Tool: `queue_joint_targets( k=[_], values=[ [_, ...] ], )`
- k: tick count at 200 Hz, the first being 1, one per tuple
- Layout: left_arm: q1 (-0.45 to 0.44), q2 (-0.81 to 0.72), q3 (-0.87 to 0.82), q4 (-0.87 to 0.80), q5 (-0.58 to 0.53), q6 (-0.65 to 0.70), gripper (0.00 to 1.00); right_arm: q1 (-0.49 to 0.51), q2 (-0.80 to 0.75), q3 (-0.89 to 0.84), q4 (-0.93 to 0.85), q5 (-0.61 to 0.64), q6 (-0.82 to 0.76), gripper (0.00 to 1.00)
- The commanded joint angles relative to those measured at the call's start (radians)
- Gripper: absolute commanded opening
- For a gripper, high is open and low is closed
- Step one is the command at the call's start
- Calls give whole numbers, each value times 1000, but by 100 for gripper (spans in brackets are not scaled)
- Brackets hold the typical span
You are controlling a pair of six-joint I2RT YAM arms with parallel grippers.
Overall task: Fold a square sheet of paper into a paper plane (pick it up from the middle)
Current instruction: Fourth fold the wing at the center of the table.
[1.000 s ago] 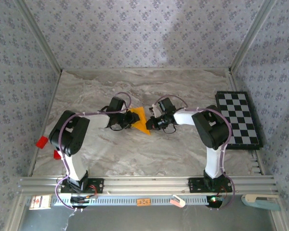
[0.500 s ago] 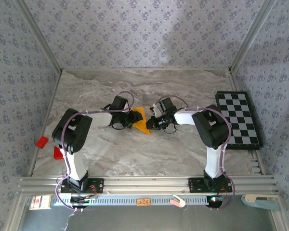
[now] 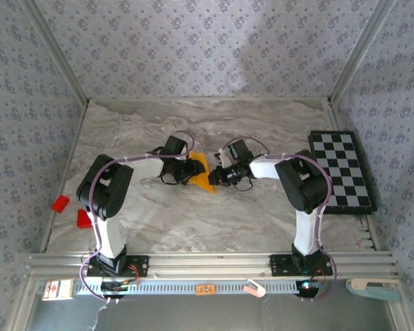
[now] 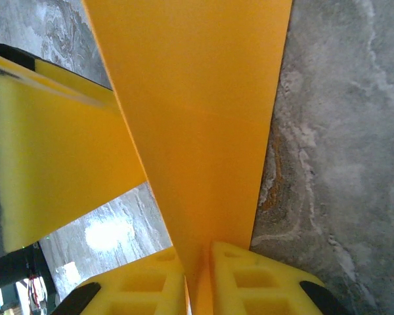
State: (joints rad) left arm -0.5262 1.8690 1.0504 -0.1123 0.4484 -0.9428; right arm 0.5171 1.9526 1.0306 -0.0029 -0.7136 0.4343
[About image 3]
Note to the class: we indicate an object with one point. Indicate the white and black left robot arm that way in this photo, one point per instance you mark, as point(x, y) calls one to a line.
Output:
point(110, 234)

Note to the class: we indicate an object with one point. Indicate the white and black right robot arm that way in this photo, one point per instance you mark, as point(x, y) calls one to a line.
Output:
point(307, 186)

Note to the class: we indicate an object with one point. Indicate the black and grey checkerboard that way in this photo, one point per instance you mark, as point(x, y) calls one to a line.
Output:
point(341, 172)

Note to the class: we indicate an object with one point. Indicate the large red block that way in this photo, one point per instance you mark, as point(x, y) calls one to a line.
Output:
point(83, 220)

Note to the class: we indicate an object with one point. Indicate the orange label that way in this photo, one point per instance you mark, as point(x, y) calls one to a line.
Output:
point(205, 290)

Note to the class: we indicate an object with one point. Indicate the pink and white clip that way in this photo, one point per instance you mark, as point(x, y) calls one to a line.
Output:
point(254, 289)

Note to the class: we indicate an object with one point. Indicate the small red block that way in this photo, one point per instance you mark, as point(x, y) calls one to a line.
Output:
point(61, 204)

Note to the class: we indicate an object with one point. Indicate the small box with red print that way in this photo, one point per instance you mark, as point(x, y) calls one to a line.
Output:
point(57, 289)

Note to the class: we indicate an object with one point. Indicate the teal and beige tool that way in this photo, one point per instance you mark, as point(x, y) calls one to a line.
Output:
point(376, 293)

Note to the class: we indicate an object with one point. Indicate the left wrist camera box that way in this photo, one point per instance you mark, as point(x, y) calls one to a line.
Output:
point(176, 146)

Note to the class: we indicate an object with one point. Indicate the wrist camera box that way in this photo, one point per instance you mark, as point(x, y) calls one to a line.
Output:
point(239, 150)
point(176, 146)

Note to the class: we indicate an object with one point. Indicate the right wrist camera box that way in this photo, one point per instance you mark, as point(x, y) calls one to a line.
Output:
point(239, 150)

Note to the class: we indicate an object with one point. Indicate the long aluminium mounting rail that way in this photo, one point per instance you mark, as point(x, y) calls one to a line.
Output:
point(207, 265)

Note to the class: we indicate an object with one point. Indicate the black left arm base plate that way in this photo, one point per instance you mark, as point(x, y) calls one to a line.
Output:
point(141, 265)

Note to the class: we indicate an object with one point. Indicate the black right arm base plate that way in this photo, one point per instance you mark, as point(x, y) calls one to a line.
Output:
point(279, 265)

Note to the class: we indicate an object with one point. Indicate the short grey slotted duct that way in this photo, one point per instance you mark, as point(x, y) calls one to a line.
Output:
point(365, 236)

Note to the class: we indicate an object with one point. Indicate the aluminium frame post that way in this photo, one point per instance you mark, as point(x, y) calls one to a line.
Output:
point(359, 51)
point(58, 51)

